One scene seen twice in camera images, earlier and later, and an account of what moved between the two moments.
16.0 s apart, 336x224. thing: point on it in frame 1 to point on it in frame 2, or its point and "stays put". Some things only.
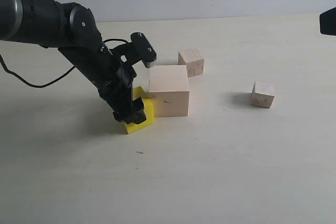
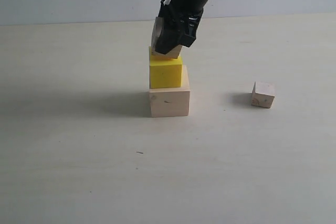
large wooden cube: x=168 y=88 stays put
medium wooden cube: x=193 y=59 to x=157 y=31
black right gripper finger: x=327 y=22 to x=181 y=19
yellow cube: x=149 y=110 to x=165 y=72
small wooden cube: x=263 y=94 stays put
